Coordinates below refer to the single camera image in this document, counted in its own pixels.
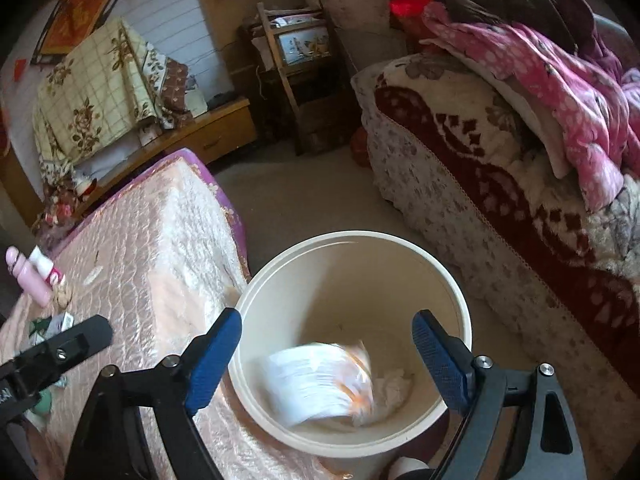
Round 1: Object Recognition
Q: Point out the white tissue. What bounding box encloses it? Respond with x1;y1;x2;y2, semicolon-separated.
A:
352;368;413;427

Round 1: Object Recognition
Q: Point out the white pill bottle pink label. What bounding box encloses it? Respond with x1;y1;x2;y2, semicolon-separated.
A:
28;246;65;288

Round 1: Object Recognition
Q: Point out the white orange snack bag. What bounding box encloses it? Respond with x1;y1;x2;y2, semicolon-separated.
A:
262;342;374;427

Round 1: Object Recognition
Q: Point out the dark clothes pile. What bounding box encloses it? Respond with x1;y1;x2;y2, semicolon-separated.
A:
437;0;624;79

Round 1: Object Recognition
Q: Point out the cream trash bucket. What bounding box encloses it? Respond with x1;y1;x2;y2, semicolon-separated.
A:
229;231;473;458

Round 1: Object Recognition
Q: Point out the artificial flower bunch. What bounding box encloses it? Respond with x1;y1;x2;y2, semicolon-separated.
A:
32;172;80;252

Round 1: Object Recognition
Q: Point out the wooden chair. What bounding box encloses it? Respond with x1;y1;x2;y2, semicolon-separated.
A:
241;0;360;155

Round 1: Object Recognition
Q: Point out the floral cloth covered television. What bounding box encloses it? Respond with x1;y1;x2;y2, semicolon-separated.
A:
32;18;193;186

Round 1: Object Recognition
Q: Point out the pink thermos bottle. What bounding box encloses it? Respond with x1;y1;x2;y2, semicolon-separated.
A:
6;246;52;308

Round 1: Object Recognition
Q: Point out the pink floral blanket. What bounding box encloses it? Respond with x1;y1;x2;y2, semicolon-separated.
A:
422;2;639;211

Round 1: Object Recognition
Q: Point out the wooden tv cabinet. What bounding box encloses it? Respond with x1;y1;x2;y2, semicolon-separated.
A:
74;98;257;220

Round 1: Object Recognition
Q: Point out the framed fu character picture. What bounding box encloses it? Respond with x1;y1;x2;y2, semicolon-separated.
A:
30;0;117;65

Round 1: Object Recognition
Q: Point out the pink quilted table cover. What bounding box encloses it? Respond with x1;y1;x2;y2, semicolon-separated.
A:
1;150;341;479

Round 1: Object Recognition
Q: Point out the green towel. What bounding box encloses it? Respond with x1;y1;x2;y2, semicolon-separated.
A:
29;389;52;418

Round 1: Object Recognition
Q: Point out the beige cloth ball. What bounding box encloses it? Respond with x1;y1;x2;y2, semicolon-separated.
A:
52;283;73;310

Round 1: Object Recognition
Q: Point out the blue white medicine box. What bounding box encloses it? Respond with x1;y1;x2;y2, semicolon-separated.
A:
44;312;75;339

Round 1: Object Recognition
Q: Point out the floral covered sofa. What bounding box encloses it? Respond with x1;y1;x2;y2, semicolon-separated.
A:
352;53;639;470

